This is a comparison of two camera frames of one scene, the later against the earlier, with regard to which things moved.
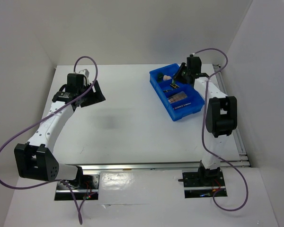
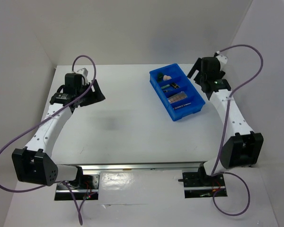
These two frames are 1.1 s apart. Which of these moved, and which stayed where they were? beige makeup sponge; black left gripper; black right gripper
Moved: black right gripper
Stayed: black left gripper; beige makeup sponge
